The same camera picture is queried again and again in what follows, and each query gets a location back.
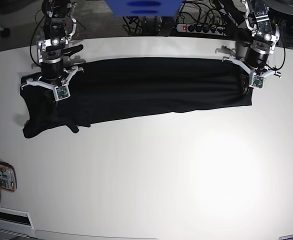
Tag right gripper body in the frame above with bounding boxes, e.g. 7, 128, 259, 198
41, 61, 67, 100

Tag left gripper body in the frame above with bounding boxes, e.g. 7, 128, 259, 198
238, 47, 270, 97

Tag black T-shirt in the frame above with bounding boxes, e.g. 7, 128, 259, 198
20, 57, 253, 139

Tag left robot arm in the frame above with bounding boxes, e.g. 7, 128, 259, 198
227, 0, 282, 90

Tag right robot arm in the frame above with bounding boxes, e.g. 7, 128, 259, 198
26, 0, 84, 102

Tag black office chair wheel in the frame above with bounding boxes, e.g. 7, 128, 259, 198
0, 28, 11, 38

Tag blue plastic bin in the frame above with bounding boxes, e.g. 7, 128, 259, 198
105, 0, 182, 17

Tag white box on table edge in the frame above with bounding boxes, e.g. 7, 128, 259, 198
0, 207, 34, 238

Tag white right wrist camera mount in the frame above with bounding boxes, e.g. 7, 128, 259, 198
20, 65, 84, 102

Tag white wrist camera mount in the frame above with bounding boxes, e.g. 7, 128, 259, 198
20, 65, 84, 102
215, 45, 282, 89

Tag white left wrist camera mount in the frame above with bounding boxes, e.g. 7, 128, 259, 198
215, 45, 282, 89

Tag white power strip red switch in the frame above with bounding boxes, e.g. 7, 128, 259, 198
175, 23, 226, 36

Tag tangled black cables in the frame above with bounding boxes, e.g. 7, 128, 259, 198
122, 0, 237, 37

